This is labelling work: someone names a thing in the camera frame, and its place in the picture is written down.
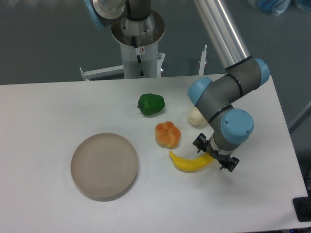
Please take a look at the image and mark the white upright frame post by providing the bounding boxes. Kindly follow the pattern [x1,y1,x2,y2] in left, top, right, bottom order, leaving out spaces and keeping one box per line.
[198,44,207,75]

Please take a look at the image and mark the yellow banana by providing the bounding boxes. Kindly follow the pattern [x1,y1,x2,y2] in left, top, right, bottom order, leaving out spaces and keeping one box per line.
[169,151,214,173]

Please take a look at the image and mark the black cable on pedestal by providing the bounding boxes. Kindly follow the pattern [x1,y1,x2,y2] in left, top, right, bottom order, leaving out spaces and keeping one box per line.
[131,35,146,79]

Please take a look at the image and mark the black device at table edge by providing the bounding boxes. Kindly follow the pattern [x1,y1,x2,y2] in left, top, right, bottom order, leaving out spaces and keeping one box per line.
[293,197,311,222]

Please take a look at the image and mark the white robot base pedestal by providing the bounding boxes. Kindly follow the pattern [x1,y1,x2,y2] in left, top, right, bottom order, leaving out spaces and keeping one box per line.
[111,10,165,79]

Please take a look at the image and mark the white metal frame bracket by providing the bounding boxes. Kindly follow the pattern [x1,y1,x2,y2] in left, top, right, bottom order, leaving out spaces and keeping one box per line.
[79,65,124,81]

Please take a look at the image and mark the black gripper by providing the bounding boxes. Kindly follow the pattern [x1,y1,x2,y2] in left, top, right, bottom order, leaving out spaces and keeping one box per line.
[192,133,240,172]

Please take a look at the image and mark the beige round plate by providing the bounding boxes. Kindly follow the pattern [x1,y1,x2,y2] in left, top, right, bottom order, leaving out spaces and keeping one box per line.
[70,133,139,201]

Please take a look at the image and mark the blue plastic bag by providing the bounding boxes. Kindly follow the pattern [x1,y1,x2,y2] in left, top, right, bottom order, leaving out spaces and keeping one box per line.
[255,0,311,16]

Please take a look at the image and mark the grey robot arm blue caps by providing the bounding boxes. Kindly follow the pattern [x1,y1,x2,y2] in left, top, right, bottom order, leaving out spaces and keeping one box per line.
[84,0,270,171]

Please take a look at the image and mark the green bell pepper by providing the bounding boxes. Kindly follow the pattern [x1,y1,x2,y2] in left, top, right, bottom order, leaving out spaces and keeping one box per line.
[137,93,166,116]

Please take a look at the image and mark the orange bread roll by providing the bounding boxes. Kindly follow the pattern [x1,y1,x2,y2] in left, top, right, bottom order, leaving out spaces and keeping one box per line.
[155,121,181,149]

